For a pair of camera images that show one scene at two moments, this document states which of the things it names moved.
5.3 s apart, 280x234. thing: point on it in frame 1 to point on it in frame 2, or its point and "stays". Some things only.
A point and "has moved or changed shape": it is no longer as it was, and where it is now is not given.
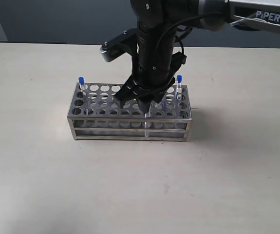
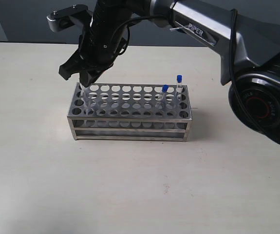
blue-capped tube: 81,82 has moved or changed shape
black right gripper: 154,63 to 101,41
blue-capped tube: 178,87 stays
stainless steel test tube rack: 95,114 stays
